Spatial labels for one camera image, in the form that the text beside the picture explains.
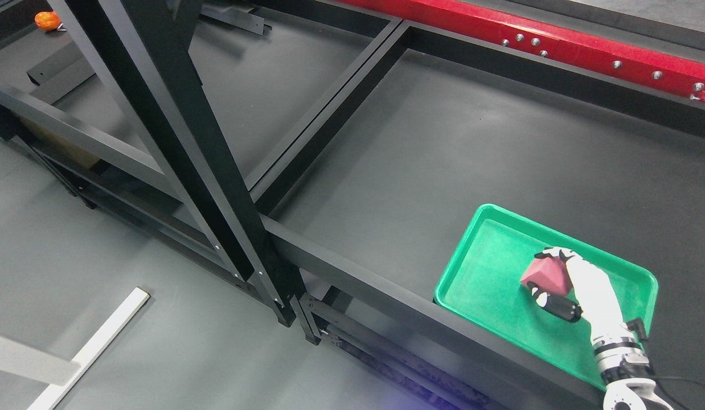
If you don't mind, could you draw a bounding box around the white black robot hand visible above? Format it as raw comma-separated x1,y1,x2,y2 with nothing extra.
525,247,632,341

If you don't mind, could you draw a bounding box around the pink block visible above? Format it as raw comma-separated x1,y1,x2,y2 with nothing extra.
520,257,573,297

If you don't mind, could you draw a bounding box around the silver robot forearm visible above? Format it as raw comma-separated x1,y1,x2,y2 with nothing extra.
592,337,673,409

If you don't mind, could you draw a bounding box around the green tray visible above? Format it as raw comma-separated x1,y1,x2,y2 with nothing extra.
433,203,659,390

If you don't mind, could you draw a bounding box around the black metal shelf right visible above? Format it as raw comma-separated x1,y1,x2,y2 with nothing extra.
250,22,705,409

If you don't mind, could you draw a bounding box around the red metal beam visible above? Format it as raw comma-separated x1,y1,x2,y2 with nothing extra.
351,1,705,103

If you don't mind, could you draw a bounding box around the white desk with T-leg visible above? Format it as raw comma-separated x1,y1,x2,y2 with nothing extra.
0,287,150,410

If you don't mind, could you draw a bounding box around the orange ball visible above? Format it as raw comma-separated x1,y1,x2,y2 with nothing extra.
33,11,63,32

